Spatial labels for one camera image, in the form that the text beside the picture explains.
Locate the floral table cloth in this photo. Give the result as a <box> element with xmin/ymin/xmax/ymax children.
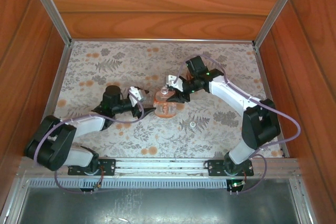
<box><xmin>30</xmin><ymin>40</ymin><xmax>290</xmax><ymax>158</ymax></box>

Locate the aluminium table edge rail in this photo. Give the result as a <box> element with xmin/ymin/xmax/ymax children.
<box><xmin>70</xmin><ymin>38</ymin><xmax>255</xmax><ymax>44</ymax></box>

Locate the aluminium table side rail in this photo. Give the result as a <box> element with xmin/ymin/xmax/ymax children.
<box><xmin>253</xmin><ymin>47</ymin><xmax>289</xmax><ymax>158</ymax></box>

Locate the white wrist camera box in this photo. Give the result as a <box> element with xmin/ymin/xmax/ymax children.
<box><xmin>128</xmin><ymin>86</ymin><xmax>146</xmax><ymax>103</ymax></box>
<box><xmin>164</xmin><ymin>74</ymin><xmax>184</xmax><ymax>92</ymax></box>

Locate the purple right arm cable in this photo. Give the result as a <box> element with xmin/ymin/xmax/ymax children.
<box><xmin>172</xmin><ymin>54</ymin><xmax>302</xmax><ymax>196</ymax></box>

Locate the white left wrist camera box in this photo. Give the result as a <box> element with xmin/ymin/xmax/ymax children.
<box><xmin>128</xmin><ymin>86</ymin><xmax>146</xmax><ymax>103</ymax></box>

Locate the small circuit board green light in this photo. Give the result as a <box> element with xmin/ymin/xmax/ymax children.
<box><xmin>227</xmin><ymin>179</ymin><xmax>247</xmax><ymax>193</ymax></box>

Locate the aluminium mounting rail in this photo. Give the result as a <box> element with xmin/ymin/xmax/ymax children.
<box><xmin>17</xmin><ymin>156</ymin><xmax>300</xmax><ymax>180</ymax></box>

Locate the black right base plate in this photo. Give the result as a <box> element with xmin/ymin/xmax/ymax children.
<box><xmin>207</xmin><ymin>158</ymin><xmax>255</xmax><ymax>177</ymax></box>

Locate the grey slotted cable duct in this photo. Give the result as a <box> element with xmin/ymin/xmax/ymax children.
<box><xmin>26</xmin><ymin>178</ymin><xmax>229</xmax><ymax>189</ymax></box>

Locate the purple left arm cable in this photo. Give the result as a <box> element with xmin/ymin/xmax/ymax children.
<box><xmin>33</xmin><ymin>90</ymin><xmax>145</xmax><ymax>195</ymax></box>

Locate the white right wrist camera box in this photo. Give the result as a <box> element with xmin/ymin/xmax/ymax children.
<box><xmin>164</xmin><ymin>74</ymin><xmax>184</xmax><ymax>92</ymax></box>

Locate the aluminium lower frame bar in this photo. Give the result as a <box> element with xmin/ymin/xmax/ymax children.
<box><xmin>288</xmin><ymin>178</ymin><xmax>320</xmax><ymax>224</ymax></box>
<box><xmin>0</xmin><ymin>176</ymin><xmax>29</xmax><ymax>224</ymax></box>

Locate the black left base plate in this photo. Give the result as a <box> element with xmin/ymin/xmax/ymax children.
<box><xmin>67</xmin><ymin>157</ymin><xmax>117</xmax><ymax>176</ymax></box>

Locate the grey metal sheet panel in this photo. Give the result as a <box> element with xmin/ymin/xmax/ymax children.
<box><xmin>15</xmin><ymin>187</ymin><xmax>302</xmax><ymax>224</ymax></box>

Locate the slanted aluminium frame post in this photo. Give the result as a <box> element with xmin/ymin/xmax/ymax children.
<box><xmin>25</xmin><ymin>0</ymin><xmax>73</xmax><ymax>48</ymax></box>
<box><xmin>253</xmin><ymin>0</ymin><xmax>307</xmax><ymax>48</ymax></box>

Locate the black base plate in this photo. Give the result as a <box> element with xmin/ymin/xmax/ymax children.
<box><xmin>207</xmin><ymin>158</ymin><xmax>255</xmax><ymax>177</ymax></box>
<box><xmin>67</xmin><ymin>157</ymin><xmax>117</xmax><ymax>176</ymax></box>

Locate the wide square orange bottle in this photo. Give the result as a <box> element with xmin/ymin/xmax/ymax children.
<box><xmin>153</xmin><ymin>84</ymin><xmax>179</xmax><ymax>119</ymax></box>

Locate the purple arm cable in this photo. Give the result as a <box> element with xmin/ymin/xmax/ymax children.
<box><xmin>33</xmin><ymin>90</ymin><xmax>145</xmax><ymax>195</ymax></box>
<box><xmin>172</xmin><ymin>54</ymin><xmax>302</xmax><ymax>196</ymax></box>

